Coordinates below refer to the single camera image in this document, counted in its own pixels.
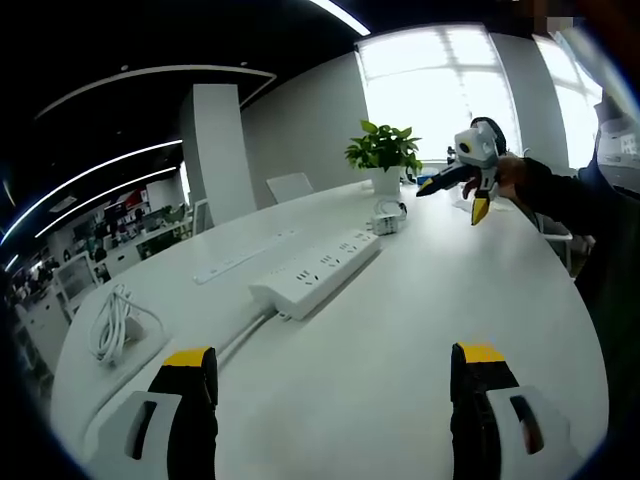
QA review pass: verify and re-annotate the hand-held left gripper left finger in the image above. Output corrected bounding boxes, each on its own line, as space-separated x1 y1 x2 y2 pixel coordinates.
82 345 220 480

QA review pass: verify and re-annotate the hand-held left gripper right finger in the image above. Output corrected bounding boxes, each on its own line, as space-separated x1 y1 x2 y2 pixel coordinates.
448 341 586 480

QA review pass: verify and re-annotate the white power strip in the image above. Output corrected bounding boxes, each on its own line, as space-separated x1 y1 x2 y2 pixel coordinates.
248 229 381 321

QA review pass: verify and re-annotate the white desk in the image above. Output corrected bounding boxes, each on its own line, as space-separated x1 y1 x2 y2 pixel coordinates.
49 179 609 480

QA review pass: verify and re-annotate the long ceiling light strip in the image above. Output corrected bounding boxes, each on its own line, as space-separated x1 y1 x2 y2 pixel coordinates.
0 138 184 241
309 0 372 36
34 166 179 239

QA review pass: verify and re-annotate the person's right hand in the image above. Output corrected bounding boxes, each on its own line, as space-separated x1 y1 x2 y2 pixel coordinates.
494 154 534 201

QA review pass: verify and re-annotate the green potted plant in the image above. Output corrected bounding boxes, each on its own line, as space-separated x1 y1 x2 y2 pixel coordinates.
344 119 424 195

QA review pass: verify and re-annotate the white chest device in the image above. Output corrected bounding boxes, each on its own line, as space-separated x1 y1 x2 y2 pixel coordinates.
594 94 640 166

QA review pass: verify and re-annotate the person in dark sleeve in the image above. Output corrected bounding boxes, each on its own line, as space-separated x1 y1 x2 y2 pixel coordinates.
574 164 640 441

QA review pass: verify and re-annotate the white glass-front cabinet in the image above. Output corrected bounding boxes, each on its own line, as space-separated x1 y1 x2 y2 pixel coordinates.
52 249 101 321

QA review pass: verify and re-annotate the flat white socket panel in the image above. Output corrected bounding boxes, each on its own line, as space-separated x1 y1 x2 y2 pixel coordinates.
193 227 301 285

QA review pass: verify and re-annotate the white mesh chair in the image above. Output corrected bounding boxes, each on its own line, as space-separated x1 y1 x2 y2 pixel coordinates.
191 198 210 236

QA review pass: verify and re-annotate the coiled white cable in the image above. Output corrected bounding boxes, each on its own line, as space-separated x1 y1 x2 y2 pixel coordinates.
89 283 164 369

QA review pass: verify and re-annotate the white power strip cable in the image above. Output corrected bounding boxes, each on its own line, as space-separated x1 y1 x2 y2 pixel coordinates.
215 308 281 366

